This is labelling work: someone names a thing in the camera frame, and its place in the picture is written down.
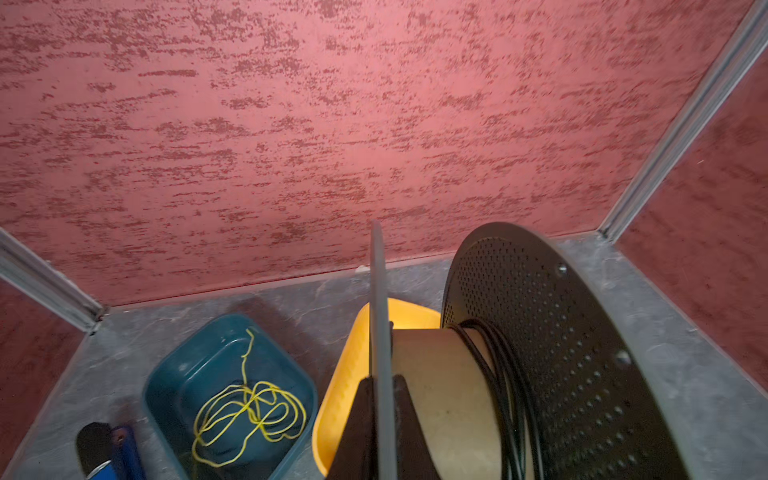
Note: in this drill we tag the left corner aluminium post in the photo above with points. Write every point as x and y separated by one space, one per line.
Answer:
39 280

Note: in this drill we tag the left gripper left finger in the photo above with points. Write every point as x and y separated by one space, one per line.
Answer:
355 456

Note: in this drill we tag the right corner aluminium post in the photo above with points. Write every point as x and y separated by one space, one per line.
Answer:
735 60

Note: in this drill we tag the corner aluminium post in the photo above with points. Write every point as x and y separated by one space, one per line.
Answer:
735 60
39 280

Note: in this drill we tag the teal plastic bin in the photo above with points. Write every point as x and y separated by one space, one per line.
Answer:
230 403

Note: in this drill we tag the yellow plastic bin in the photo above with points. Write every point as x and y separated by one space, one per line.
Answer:
352 368

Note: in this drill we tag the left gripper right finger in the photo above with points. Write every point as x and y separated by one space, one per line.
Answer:
413 457

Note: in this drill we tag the grey perforated cable spool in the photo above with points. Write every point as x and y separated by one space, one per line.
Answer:
527 376

